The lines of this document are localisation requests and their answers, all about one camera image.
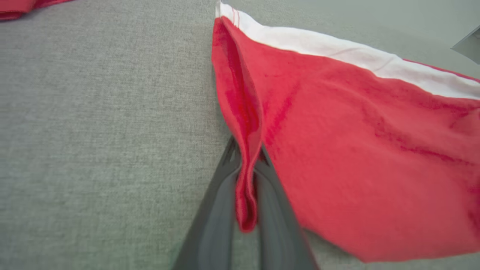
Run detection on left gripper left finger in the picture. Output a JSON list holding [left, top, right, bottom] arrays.
[[171, 136, 243, 270]]

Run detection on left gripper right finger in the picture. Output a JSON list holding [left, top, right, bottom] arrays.
[[253, 145, 319, 270]]

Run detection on red shorts white trim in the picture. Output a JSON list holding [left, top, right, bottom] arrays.
[[211, 2, 480, 263]]

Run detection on red Bulls 23 jersey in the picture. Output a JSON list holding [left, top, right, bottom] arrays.
[[0, 0, 75, 21]]

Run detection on grey metal frame post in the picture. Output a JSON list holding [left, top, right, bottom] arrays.
[[451, 25, 480, 65]]

